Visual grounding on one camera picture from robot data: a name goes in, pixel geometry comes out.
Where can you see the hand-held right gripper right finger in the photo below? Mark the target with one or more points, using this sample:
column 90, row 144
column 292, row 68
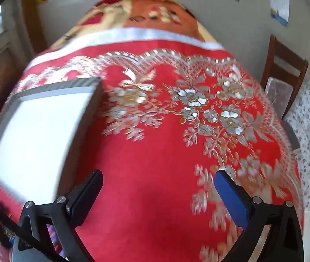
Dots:
column 231, row 196

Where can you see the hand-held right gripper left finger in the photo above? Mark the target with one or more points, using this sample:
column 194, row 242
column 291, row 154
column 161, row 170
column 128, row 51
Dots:
column 85, row 193

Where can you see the red floral tablecloth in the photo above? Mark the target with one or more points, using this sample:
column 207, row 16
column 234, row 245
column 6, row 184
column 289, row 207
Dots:
column 157, row 169

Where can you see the plastic-covered chair cushion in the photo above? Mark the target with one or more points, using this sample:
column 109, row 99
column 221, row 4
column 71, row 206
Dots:
column 279, row 92

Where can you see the brown wooden chair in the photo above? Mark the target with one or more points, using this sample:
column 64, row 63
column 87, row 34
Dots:
column 273, row 57

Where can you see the orange and yellow printed blanket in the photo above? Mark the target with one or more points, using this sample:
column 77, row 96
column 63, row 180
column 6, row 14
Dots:
column 144, row 13

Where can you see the white wall poster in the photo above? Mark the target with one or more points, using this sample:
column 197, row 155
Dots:
column 279, row 0

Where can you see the white tray with striped rim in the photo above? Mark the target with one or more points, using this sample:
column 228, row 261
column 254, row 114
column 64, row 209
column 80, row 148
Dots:
column 35, row 136

